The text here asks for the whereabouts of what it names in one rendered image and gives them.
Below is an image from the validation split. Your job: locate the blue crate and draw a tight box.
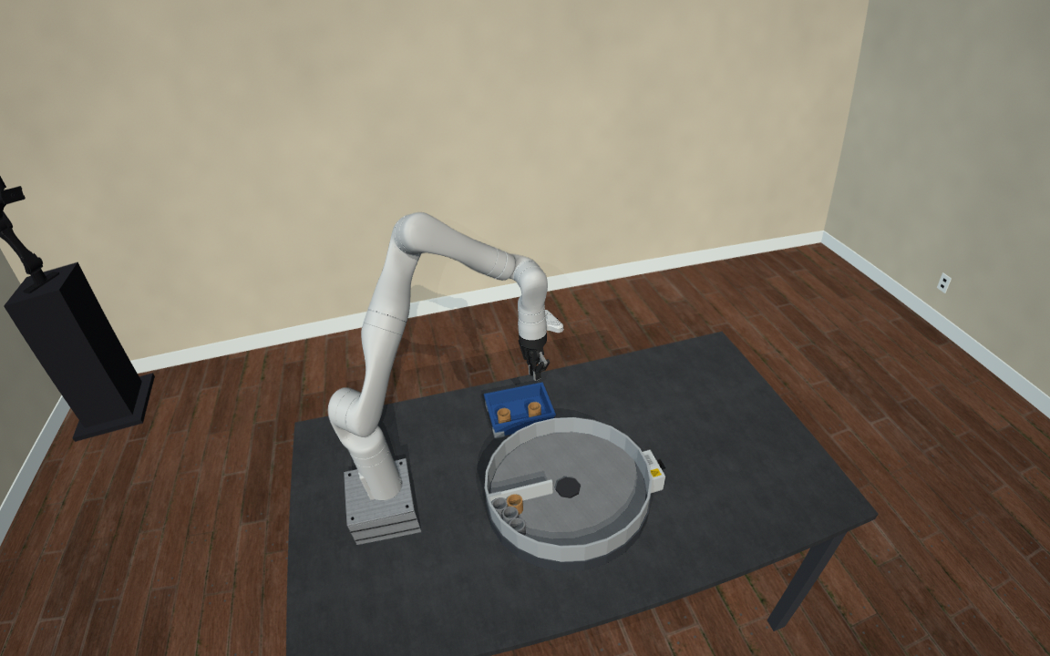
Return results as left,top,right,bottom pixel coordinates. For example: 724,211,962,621
485,383,557,438

